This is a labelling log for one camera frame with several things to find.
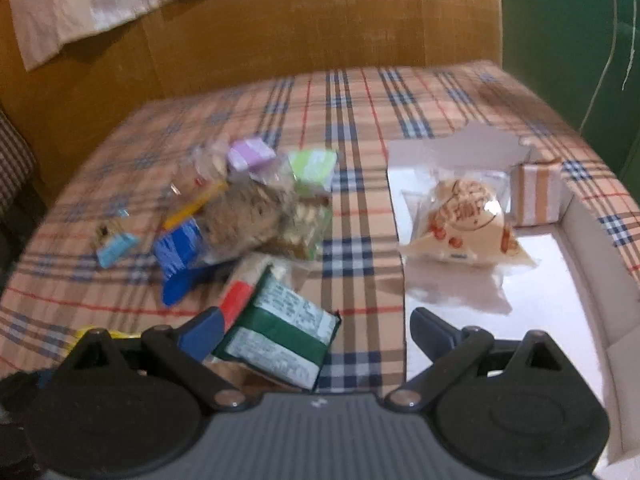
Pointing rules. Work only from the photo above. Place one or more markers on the red and white snack packet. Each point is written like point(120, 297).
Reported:
point(240, 295)

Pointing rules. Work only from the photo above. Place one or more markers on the yellow snack packet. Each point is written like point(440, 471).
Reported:
point(117, 334)

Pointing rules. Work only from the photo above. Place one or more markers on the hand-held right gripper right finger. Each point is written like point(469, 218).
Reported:
point(426, 329)

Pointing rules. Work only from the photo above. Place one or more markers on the clear bag with yellow strip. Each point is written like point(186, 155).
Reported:
point(200, 170)

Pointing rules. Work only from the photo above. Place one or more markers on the orange striped snack box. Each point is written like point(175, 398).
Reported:
point(537, 192)

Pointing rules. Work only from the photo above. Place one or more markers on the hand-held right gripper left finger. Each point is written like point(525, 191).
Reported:
point(200, 334)

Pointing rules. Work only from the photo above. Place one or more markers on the white cardboard box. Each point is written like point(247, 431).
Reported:
point(550, 280)

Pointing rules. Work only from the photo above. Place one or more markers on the green and white snack packet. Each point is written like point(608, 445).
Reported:
point(280, 330)

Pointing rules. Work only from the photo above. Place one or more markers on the clear nut snack packet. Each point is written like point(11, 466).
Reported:
point(305, 225)

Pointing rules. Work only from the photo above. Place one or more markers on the dark blue snack packet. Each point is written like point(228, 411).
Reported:
point(175, 250)

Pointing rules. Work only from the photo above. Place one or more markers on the brown checkered chair cloth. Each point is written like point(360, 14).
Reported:
point(12, 160)

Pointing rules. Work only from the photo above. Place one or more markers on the purple snack packet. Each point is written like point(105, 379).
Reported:
point(250, 155)

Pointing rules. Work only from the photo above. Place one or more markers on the cream round pastry packet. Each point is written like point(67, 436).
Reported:
point(465, 215)

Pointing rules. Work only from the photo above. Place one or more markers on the brown cardboard backdrop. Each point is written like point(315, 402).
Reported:
point(300, 35)

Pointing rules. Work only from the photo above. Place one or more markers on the brown granola snack packet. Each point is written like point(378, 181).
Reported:
point(245, 215)

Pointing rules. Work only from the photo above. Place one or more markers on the light green snack packet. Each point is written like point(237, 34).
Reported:
point(312, 167)

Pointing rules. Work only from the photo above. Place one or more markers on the plaid tablecloth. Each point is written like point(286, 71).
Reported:
point(360, 110)

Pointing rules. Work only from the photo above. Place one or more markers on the small light blue packet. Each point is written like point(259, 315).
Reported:
point(117, 247)

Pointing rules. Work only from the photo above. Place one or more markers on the green door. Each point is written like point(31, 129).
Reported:
point(550, 35)

